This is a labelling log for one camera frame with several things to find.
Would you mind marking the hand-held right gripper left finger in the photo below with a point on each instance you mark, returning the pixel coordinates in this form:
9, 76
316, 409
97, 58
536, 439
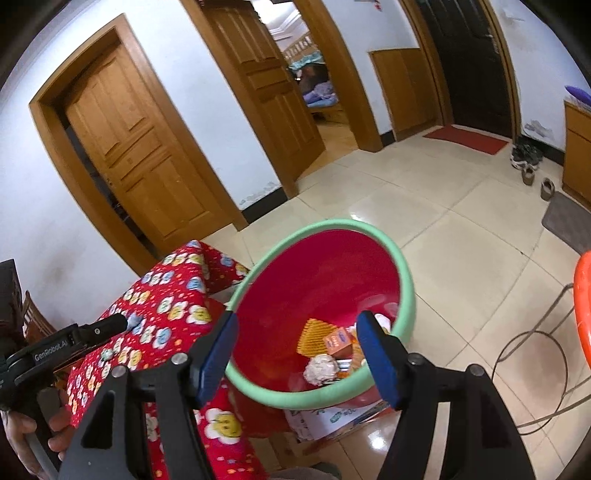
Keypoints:
217, 357

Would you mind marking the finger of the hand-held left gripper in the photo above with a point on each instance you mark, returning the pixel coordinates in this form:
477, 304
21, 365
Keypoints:
99, 330

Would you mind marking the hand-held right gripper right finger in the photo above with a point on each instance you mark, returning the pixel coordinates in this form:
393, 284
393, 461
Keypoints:
376, 357

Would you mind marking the orange snack wrapper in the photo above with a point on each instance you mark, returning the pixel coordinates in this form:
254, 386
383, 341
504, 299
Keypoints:
356, 350

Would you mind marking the silver plastic packet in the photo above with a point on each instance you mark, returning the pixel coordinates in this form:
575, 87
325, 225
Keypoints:
345, 368

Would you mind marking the light blue plastic object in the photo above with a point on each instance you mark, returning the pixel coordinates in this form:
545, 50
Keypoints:
135, 324

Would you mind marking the small white paper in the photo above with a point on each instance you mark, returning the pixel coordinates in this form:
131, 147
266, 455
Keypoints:
383, 321

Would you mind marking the small orange cardboard box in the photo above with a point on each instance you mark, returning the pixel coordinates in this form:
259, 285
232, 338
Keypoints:
337, 341

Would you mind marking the large white paper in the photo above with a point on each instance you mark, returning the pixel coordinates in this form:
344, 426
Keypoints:
322, 369

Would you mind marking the yellow foam fruit net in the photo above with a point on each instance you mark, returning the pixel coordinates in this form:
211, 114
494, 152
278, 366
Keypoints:
316, 337

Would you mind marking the red bin with green rim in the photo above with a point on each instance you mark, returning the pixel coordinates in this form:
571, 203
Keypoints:
323, 277

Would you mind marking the person's left hand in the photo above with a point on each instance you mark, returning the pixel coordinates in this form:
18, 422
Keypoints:
60, 429

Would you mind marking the wooden chair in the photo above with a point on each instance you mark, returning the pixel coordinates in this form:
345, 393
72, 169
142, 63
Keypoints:
39, 323

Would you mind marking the red printed tablecloth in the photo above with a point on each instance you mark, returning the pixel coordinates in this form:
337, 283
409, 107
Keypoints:
171, 300

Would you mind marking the black box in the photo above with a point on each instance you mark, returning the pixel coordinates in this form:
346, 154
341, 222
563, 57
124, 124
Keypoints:
10, 295

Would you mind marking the closed wooden door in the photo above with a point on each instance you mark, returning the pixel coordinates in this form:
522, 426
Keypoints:
143, 147

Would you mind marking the orange plastic stool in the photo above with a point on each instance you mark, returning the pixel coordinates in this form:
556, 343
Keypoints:
584, 304

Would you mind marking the red door mat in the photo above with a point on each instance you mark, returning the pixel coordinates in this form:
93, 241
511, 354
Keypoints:
466, 140

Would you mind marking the grey floor mat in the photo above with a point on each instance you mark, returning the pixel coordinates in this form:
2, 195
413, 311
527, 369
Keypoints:
568, 219

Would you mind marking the tan shoe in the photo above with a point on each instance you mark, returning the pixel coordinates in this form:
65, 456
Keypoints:
548, 189
528, 175

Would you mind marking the dark sneaker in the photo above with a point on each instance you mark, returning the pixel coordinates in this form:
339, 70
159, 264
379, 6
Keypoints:
519, 157
535, 152

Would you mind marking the wooden bunk bed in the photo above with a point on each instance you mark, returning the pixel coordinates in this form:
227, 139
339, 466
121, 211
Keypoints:
318, 97

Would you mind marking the open wooden door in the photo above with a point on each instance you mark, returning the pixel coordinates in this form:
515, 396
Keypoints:
272, 83

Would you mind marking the wooden cabinet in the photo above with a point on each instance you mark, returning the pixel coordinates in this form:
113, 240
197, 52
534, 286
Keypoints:
579, 152

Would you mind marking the dark door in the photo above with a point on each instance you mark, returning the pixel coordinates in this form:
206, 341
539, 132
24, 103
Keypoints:
466, 64

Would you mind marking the purple object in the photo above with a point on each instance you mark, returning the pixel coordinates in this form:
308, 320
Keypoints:
579, 94

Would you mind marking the wooden wall panel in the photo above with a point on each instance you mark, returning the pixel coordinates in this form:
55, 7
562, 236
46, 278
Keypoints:
406, 92

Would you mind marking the red wall decoration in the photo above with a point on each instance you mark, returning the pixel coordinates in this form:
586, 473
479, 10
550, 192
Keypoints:
377, 5

